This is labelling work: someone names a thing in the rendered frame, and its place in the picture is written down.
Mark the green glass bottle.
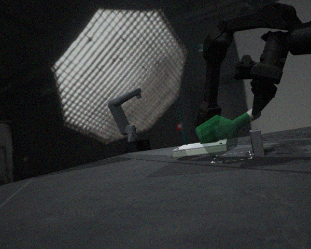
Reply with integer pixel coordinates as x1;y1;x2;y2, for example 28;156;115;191
196;109;261;159

